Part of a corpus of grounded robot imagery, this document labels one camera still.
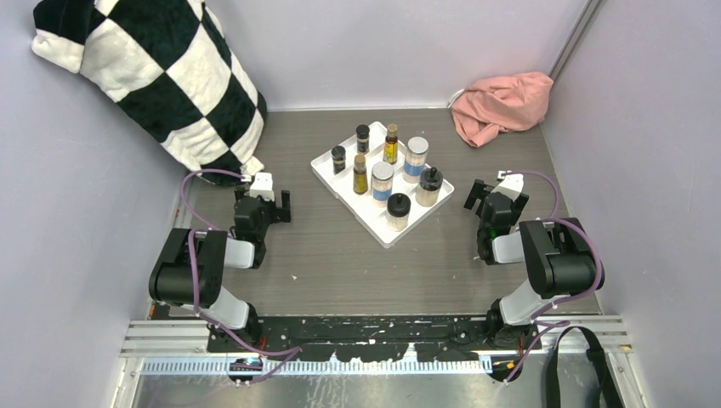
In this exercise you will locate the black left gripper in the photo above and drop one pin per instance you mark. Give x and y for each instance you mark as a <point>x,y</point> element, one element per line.
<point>284,217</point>

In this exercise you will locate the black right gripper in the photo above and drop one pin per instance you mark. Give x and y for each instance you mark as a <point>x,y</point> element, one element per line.
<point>479,190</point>

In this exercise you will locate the black cap jar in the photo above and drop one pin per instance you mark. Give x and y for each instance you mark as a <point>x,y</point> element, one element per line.
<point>428,188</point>
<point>398,211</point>

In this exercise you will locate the silver lid jar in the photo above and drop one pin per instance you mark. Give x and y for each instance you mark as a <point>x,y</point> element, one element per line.
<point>382,183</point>
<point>415,159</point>

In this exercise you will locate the small dark bottle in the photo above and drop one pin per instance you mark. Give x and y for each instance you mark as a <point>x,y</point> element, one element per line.
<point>362,133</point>
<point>338,154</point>

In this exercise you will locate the yellow oil bottle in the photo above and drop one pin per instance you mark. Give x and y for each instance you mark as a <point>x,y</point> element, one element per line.
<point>390,149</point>
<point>360,179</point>

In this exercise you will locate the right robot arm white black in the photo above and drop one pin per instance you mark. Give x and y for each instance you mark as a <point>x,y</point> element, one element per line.
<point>559,261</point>

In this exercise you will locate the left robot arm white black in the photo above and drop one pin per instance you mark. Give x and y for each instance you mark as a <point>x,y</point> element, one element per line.
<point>189,270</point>

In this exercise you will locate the pink cloth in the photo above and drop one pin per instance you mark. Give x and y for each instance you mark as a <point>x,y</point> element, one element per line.
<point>501,104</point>

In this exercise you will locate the white divided plastic tray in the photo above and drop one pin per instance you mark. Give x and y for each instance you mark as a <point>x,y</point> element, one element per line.
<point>373,218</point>

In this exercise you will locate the black white checkered blanket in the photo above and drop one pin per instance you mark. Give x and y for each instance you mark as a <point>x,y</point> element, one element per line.
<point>167,66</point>

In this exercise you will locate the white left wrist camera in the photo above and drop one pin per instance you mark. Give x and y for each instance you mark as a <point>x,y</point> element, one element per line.
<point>260,186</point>

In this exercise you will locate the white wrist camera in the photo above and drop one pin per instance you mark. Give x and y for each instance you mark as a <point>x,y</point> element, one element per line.
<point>260,186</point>
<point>509,185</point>

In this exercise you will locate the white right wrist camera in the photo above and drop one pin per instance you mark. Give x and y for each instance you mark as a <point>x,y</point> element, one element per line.
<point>509,185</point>

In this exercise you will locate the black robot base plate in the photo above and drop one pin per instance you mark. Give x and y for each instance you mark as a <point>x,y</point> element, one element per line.
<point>374,338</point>

